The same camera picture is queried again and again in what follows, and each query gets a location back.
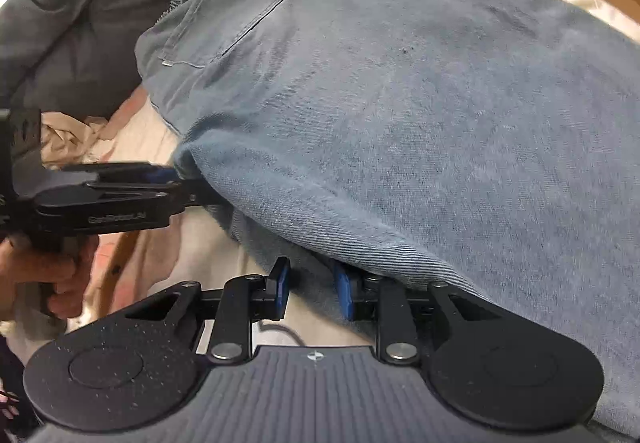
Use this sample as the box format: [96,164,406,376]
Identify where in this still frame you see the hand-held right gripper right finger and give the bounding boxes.
[334,263,493,365]

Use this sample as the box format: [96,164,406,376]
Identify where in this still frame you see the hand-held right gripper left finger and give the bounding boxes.
[125,257,292,365]

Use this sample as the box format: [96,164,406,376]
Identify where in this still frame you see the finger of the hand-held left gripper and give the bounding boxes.
[60,162,177,185]
[150,177,223,210]

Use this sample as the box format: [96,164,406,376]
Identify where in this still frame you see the blue denim drawstring pants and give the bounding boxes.
[135,0,640,439]

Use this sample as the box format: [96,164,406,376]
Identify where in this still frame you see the person's left hand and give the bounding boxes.
[0,235,100,321]

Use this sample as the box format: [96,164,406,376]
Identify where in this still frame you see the cream bear print bed sheet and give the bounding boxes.
[40,0,640,354]

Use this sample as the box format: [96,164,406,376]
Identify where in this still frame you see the beige garment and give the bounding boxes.
[40,116,118,169]

